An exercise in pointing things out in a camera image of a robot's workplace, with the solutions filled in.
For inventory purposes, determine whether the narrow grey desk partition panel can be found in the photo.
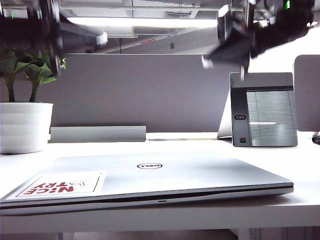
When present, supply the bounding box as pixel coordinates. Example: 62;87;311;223
293;54;320;132

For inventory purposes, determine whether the wide grey desk partition panel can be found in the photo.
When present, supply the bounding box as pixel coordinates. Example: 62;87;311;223
0;52;247;135

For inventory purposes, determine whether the long grey metal partition bracket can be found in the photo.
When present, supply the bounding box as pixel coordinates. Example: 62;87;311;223
48;125;147;144

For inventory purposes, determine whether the silver Dell laptop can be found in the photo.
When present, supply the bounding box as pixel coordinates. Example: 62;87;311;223
0;151;295;217

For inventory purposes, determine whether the ceiling air vent grille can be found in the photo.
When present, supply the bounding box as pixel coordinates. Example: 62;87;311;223
164;11;194;20

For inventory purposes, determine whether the white ribbed plant pot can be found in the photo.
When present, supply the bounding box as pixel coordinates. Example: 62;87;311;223
0;102;54;156

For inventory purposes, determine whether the black and silver standing device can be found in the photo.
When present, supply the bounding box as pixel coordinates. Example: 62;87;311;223
216;72;299;148

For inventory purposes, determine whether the green artificial plant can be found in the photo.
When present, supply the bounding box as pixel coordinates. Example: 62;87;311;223
0;48;67;104

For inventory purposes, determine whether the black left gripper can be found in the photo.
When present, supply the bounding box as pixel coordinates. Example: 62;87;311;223
46;0;109;77

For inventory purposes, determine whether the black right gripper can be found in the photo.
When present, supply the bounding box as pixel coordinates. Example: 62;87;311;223
201;0;259;81

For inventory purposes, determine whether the long ceiling light bar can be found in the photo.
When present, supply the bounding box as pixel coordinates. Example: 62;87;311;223
59;15;219;29

